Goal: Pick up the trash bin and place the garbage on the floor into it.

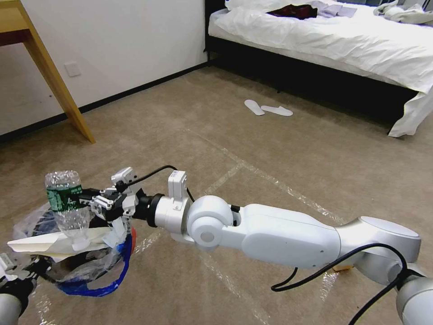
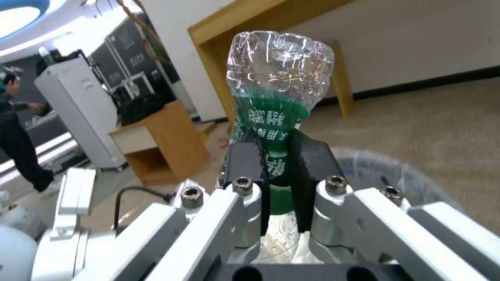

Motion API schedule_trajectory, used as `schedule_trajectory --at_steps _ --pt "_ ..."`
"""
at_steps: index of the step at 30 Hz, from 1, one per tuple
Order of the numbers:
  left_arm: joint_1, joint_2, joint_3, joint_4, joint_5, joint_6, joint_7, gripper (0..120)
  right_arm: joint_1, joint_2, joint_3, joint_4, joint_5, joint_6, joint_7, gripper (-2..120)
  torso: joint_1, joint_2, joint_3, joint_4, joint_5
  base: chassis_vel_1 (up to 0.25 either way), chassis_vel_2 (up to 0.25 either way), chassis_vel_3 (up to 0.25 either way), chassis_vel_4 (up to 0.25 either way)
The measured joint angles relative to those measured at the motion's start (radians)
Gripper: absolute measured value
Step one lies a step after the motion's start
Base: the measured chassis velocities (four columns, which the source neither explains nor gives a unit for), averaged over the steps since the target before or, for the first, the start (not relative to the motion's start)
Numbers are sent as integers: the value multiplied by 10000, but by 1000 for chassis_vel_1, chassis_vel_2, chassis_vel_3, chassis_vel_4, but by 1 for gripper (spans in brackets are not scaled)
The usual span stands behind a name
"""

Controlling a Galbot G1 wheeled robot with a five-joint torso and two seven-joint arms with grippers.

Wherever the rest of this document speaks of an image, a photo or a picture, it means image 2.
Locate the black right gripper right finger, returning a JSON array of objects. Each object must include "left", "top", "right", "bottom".
[{"left": 288, "top": 130, "right": 500, "bottom": 281}]

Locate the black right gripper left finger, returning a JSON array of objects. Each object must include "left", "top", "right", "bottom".
[{"left": 72, "top": 137, "right": 274, "bottom": 281}]

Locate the clear bottle with green label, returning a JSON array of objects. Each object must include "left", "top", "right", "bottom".
[{"left": 218, "top": 29, "right": 337, "bottom": 257}]

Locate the grey trash bin with liner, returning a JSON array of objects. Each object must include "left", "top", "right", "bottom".
[{"left": 334, "top": 148, "right": 476, "bottom": 217}]

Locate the small wooden cabinet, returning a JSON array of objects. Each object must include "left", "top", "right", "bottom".
[{"left": 108, "top": 102, "right": 212, "bottom": 187}]

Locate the light wooden table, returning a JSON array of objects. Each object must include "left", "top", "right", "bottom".
[{"left": 187, "top": 0, "right": 354, "bottom": 123}]

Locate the black bag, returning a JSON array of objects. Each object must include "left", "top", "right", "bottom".
[{"left": 115, "top": 93, "right": 177, "bottom": 126}]

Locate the twisted brown vine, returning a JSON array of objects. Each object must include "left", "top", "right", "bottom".
[{"left": 124, "top": 0, "right": 173, "bottom": 65}]

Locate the black flight case stack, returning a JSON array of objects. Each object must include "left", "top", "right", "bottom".
[{"left": 89, "top": 16, "right": 180, "bottom": 103}]

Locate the white equipment cabinet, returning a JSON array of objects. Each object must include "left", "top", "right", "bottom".
[{"left": 34, "top": 57, "right": 126, "bottom": 173}]

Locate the person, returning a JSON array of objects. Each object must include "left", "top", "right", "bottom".
[{"left": 0, "top": 66, "right": 55, "bottom": 192}]

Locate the black cable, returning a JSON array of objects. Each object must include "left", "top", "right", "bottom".
[{"left": 114, "top": 187, "right": 173, "bottom": 232}]

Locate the blue ring ceiling lamp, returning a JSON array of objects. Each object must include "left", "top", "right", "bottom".
[{"left": 0, "top": 0, "right": 50, "bottom": 40}]

